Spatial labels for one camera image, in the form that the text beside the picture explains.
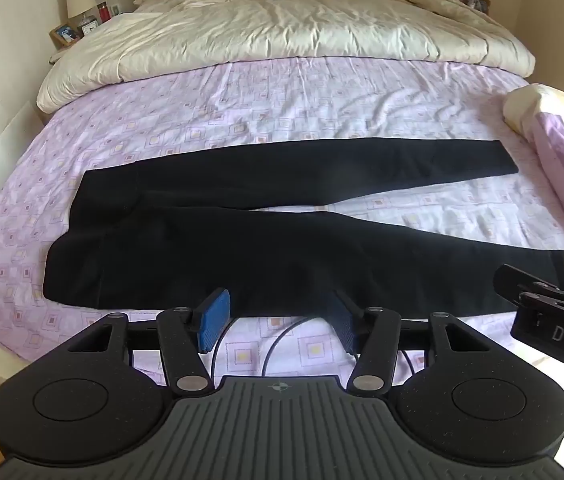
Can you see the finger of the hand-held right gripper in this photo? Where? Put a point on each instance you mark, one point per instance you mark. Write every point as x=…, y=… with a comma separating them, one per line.
x=522, y=280

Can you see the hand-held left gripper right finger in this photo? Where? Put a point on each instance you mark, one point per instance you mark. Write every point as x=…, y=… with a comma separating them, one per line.
x=344, y=322

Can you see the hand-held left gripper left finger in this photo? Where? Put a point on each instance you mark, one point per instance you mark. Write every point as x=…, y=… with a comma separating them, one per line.
x=212, y=317

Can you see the black pants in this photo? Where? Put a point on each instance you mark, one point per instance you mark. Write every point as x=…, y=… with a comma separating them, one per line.
x=212, y=260

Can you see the bed with purple patterned sheet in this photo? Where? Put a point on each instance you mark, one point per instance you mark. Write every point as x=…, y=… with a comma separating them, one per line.
x=287, y=100

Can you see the cream duvet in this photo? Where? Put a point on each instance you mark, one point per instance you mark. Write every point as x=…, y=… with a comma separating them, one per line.
x=272, y=25

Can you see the small white clock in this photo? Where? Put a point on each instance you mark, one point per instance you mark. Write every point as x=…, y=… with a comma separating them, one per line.
x=89, y=26

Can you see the red candle jar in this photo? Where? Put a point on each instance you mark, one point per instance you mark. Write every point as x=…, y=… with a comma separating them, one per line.
x=104, y=12

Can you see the white shade table lamp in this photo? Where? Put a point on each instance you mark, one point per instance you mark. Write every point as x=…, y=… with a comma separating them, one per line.
x=80, y=0

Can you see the dark photo frame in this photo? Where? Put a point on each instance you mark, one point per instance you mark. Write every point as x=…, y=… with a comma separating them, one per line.
x=477, y=3

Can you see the wooden photo frame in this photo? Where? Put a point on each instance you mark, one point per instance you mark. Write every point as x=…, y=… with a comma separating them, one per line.
x=65, y=35

